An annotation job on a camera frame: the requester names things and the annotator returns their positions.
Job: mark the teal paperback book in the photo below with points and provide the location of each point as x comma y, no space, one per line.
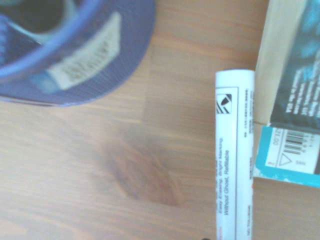
287,160

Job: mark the dark book with white text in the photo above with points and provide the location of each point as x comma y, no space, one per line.
292,65

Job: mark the blue mesh pen holder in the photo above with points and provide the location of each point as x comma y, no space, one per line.
82,57

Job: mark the white marker with blue cap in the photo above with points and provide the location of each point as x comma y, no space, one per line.
233,155

